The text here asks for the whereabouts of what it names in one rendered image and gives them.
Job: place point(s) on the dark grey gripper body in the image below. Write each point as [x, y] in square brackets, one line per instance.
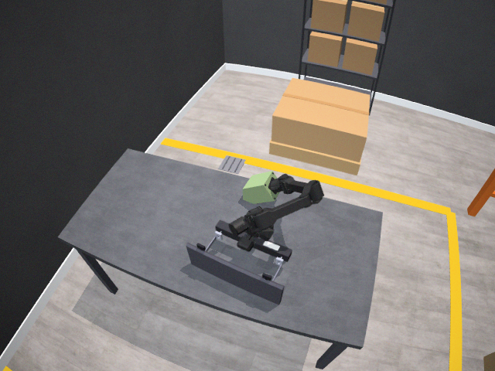
[248, 242]

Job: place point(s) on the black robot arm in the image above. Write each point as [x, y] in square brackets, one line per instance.
[265, 218]

